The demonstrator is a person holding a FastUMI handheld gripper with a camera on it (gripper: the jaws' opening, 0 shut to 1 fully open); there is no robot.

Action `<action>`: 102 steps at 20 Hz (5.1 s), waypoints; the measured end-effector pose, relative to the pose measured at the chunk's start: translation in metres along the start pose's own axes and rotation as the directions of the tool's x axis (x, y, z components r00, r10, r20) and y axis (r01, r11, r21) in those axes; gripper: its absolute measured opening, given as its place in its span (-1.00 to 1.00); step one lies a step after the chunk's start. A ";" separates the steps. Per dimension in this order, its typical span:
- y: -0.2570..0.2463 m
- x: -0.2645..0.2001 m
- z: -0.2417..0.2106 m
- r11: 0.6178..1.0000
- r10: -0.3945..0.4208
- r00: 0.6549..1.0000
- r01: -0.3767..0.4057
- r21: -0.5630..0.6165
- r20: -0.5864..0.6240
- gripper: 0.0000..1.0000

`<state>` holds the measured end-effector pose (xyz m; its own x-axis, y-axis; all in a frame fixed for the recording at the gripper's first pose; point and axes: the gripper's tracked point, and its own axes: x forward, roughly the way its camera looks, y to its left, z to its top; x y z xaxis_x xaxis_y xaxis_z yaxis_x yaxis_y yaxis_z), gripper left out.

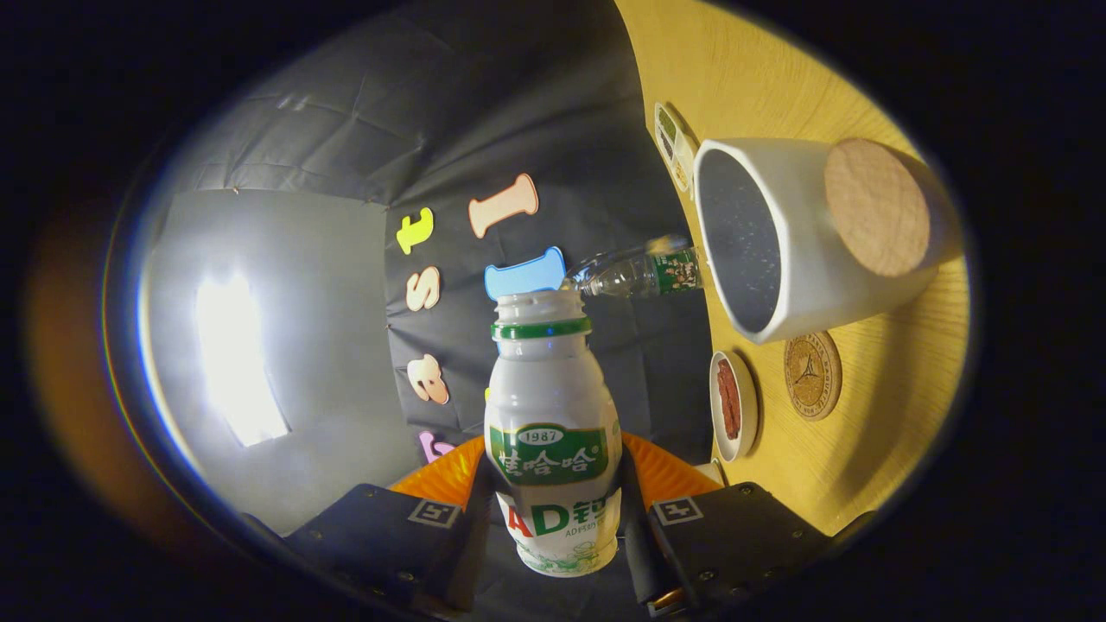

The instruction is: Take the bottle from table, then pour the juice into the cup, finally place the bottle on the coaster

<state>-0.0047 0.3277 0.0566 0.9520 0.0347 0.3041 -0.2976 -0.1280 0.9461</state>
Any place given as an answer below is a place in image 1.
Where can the yellow beans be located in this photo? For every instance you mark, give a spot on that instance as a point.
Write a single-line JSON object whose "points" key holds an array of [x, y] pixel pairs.
{"points": [[681, 173]]}

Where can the ceiling light panel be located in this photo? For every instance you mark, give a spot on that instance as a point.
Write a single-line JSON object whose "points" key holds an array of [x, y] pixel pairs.
{"points": [[238, 363]]}

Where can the red meat slices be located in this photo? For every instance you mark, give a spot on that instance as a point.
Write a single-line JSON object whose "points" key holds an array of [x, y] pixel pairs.
{"points": [[729, 397]]}

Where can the wooden table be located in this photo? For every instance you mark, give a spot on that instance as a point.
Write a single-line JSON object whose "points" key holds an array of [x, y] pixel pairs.
{"points": [[899, 397]]}

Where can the round cork coaster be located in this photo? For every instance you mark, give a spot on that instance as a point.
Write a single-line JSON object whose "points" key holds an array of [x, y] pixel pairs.
{"points": [[812, 376]]}

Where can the clear plastic water bottle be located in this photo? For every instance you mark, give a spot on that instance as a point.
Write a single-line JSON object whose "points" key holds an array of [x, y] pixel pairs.
{"points": [[635, 275]]}

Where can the white juice bottle green label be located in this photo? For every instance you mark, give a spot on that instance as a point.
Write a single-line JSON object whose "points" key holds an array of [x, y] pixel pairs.
{"points": [[549, 389]]}

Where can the round white plate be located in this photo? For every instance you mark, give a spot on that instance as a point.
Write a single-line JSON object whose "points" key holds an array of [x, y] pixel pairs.
{"points": [[750, 406]]}

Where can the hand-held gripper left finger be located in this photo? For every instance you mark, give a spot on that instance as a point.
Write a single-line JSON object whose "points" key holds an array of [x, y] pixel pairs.
{"points": [[471, 553]]}

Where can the green beans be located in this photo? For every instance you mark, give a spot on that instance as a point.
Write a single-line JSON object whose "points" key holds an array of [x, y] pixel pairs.
{"points": [[666, 123]]}

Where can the dark red beans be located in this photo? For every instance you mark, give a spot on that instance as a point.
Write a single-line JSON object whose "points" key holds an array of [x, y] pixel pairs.
{"points": [[668, 147]]}

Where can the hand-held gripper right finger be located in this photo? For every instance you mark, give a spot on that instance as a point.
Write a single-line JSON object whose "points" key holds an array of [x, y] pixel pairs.
{"points": [[639, 553]]}

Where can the black backdrop cloth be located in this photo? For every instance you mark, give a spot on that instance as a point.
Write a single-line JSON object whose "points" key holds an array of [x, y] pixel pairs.
{"points": [[518, 104]]}

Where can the white divided dish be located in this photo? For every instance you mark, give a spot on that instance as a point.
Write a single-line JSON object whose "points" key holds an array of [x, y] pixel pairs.
{"points": [[685, 151]]}

